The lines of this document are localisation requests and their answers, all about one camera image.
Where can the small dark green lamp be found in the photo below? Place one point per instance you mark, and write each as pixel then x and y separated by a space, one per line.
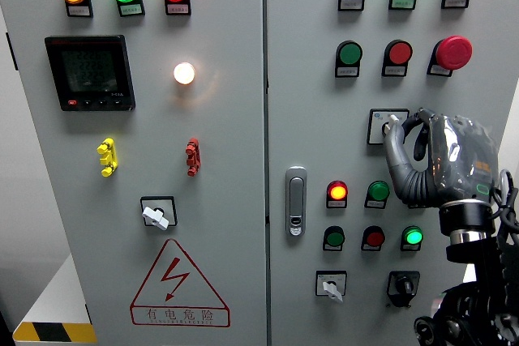
pixel 378 190

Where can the small lit green lamp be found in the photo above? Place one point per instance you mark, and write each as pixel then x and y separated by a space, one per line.
pixel 413 236

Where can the label plate under stop button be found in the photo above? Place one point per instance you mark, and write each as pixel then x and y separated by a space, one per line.
pixel 440 71

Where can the label plate under green lamp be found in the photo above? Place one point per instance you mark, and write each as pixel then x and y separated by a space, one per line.
pixel 131 9
pixel 403 3
pixel 410 247
pixel 374 204

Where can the large red stop button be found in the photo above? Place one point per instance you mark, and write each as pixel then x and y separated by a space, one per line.
pixel 453 52

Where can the label plate under red button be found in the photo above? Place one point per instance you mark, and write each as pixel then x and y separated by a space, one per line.
pixel 394 71
pixel 371 247

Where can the small red push button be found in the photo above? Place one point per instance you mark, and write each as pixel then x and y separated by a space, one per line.
pixel 374 237

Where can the large red push button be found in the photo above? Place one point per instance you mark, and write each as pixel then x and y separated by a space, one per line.
pixel 399 52

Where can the small lit red lamp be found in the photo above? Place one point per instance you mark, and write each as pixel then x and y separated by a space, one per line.
pixel 337 191

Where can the label plate under red lamp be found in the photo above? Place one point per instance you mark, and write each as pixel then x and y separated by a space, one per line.
pixel 352 4
pixel 336 204

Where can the label plate under green button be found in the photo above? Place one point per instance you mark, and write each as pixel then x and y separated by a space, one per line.
pixel 333 247
pixel 346 71

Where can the grey door with silver lock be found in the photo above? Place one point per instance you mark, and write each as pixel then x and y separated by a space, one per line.
pixel 316 139

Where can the small green push button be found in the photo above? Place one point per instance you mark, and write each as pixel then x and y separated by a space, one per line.
pixel 335 237

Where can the large green push button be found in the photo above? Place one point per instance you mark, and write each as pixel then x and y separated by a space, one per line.
pixel 350 53

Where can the label plate under buzzer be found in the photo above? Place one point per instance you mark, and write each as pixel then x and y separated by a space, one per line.
pixel 456 2

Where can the silver door lock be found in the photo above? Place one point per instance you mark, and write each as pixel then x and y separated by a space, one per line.
pixel 296 200

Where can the grey door with warning triangle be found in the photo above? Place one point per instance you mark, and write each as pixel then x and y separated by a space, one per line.
pixel 227 139

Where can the white glowing lamp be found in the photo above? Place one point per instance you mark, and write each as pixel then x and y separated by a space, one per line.
pixel 184 73

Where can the label plate under orange-red lamp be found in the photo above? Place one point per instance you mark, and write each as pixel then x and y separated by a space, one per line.
pixel 178 9

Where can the red warning triangle sticker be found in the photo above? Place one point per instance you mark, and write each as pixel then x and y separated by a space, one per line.
pixel 179 315

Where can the black digital display meter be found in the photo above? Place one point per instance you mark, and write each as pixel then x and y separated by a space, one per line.
pixel 90 74

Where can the label plate under yellow lamp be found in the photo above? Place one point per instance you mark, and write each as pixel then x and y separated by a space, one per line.
pixel 79 10

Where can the black yellow striped tape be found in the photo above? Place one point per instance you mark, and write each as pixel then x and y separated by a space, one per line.
pixel 52 333

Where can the black cabinet hinge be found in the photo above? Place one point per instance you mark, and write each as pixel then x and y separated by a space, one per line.
pixel 11 52

